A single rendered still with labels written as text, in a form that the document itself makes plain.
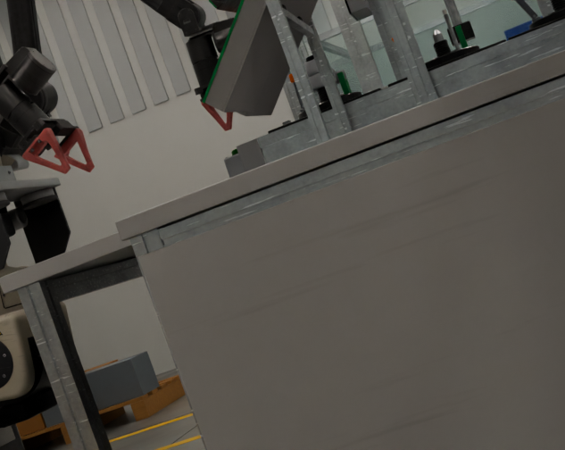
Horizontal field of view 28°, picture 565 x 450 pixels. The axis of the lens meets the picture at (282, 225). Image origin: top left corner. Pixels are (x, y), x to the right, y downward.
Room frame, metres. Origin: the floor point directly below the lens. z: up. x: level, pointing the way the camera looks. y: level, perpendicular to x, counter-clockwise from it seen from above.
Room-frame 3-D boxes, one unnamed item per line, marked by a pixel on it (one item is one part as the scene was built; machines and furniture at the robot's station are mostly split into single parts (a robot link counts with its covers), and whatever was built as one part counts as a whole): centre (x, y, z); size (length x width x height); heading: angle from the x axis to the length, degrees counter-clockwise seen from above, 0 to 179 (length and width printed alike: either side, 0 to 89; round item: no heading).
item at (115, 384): (8.00, 1.73, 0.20); 1.20 x 0.80 x 0.41; 74
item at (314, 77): (2.32, -0.19, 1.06); 0.08 x 0.04 x 0.07; 78
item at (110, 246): (2.26, 0.03, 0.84); 0.90 x 0.70 x 0.03; 164
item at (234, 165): (2.45, 0.01, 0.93); 0.21 x 0.07 x 0.06; 168
